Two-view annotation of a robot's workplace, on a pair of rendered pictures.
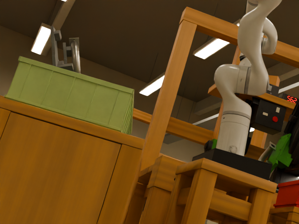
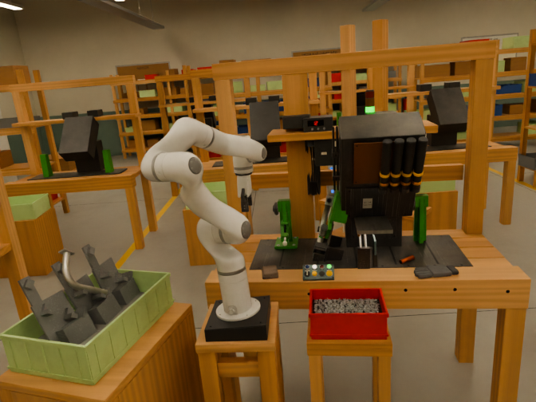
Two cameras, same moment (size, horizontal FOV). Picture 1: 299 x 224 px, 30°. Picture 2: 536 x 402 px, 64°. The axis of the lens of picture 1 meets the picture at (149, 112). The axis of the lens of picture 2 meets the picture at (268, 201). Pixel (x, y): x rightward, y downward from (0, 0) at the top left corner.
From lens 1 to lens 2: 1.90 m
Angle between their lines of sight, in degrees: 35
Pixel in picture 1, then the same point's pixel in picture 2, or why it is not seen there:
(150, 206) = not seen: hidden behind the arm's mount
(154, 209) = not seen: hidden behind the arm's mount
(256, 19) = (187, 199)
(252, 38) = (199, 211)
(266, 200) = (269, 359)
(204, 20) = (234, 70)
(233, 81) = (211, 240)
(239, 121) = (229, 281)
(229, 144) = (227, 304)
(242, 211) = (251, 371)
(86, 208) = not seen: outside the picture
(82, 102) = (56, 363)
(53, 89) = (33, 356)
